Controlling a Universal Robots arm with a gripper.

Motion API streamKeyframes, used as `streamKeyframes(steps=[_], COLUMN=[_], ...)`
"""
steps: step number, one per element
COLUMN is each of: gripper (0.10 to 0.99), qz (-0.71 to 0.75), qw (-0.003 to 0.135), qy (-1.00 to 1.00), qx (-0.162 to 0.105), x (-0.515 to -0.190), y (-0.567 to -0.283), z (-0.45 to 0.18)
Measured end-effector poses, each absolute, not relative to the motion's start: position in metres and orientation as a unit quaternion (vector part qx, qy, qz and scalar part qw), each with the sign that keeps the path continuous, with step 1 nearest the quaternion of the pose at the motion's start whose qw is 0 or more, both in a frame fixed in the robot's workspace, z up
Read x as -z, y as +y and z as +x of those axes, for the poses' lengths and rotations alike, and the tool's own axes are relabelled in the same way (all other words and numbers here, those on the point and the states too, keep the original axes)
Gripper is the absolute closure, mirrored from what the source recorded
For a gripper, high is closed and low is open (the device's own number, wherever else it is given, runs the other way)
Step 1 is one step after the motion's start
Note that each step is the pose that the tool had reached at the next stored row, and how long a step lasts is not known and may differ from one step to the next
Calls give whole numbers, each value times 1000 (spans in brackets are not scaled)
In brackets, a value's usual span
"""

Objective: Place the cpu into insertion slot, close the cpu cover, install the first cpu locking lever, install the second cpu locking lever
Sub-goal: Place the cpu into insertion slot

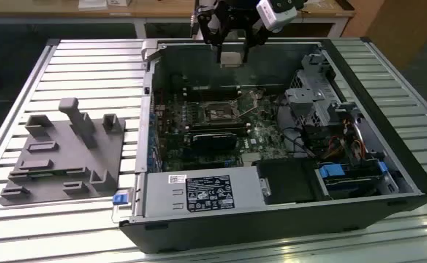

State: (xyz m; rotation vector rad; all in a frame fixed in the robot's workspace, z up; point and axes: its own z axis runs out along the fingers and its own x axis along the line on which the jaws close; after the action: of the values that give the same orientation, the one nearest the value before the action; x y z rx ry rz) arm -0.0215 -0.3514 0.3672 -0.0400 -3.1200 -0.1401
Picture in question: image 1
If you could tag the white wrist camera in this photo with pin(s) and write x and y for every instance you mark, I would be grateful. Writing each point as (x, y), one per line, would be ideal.
(275, 13)

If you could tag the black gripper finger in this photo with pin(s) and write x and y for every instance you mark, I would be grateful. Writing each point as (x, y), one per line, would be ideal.
(257, 33)
(213, 27)

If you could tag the green motherboard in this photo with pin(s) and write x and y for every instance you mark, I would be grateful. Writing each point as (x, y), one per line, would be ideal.
(268, 142)

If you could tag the blue plastic clip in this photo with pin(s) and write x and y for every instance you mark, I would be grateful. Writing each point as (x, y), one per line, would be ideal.
(381, 167)

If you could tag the grey power supply unit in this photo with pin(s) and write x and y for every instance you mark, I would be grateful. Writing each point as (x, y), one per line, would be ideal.
(159, 191)

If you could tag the white box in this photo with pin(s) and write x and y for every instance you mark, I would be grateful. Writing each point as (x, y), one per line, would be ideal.
(117, 2)
(92, 5)

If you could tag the RAM stick with white label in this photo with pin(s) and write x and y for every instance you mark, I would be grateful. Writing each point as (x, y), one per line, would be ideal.
(200, 88)

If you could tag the blue case latch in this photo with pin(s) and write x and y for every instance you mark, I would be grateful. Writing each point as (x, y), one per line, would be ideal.
(120, 199)

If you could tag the black open PC case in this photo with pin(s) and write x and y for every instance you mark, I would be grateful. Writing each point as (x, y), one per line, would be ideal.
(253, 230)

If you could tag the wooden cabinet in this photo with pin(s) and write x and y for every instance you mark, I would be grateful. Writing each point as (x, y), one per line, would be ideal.
(407, 27)

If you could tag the grey parts rack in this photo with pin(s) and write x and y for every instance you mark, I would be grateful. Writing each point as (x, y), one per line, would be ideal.
(71, 159)

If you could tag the black graphics card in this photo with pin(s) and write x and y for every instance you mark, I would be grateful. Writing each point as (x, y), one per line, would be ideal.
(213, 141)

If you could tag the black CPU socket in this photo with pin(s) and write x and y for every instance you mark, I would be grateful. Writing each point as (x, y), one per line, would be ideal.
(219, 112)

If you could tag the black RAM stick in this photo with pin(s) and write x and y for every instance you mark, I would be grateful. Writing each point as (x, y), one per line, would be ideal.
(216, 125)

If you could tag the grey metal drive cage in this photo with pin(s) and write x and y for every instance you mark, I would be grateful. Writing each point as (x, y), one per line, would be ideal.
(304, 96)

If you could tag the hard disk in blue carrier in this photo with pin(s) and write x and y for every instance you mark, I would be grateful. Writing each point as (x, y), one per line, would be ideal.
(329, 171)

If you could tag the small silver heatsink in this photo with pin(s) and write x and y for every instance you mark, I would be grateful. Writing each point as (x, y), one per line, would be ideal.
(251, 159)

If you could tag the black plastic shroud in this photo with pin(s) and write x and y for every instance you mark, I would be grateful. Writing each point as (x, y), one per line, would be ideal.
(289, 180)

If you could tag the wooden desk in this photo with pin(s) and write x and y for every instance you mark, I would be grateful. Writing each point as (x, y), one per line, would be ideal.
(52, 12)

